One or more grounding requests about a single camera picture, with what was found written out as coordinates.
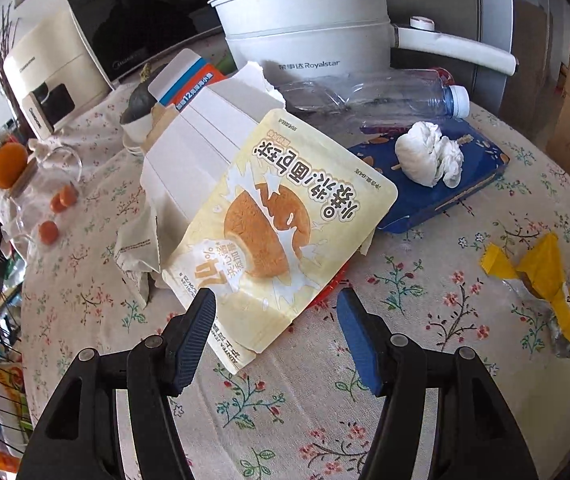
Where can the white electric cooking pot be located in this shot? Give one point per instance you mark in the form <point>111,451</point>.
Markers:
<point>305,25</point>

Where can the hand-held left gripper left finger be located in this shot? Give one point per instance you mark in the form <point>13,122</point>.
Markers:
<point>195,340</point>

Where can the red drink can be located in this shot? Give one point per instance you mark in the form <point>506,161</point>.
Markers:
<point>444,74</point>

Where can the cream bread snack bag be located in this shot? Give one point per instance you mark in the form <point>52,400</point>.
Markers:
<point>265,220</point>

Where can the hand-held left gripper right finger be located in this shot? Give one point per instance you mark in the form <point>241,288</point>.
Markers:
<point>360,345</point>

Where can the cream countertop appliance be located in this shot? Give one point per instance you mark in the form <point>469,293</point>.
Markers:
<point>50,55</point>

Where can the red snack packet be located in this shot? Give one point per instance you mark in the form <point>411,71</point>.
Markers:
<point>332,285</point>

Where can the grey steel fridge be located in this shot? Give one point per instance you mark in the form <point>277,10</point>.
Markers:
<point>495,10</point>

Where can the clear bag of oranges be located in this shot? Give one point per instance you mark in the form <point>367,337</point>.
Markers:
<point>67,160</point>

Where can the small floral print tablecloth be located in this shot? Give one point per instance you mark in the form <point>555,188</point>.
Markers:
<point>290,410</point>

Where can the dark green squash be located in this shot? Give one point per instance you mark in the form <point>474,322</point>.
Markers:
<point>140,97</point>

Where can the white torn cardboard carton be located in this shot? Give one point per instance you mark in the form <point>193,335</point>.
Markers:
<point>195,150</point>

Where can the crumpled beige paper bag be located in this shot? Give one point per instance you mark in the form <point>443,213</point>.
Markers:
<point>135,250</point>

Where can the white flower print bowl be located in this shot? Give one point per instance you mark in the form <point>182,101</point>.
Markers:
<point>135,132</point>

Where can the large orange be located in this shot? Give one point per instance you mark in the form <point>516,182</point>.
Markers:
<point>9,165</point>

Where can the crumpled white tissue wad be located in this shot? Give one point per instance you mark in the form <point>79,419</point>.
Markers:
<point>422,155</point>

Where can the blue snack box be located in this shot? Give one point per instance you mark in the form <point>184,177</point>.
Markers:
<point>415,205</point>

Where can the small orange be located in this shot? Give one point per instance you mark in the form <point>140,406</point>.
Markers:
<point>48,233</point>
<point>69,194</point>
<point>56,202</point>

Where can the black front microwave oven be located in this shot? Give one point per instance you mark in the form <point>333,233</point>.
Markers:
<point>130,25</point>

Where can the clear plastic bottle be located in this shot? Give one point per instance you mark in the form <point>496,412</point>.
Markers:
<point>390,97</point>

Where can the yellow foil wrapper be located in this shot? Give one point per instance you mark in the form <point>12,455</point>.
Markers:
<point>545,265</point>

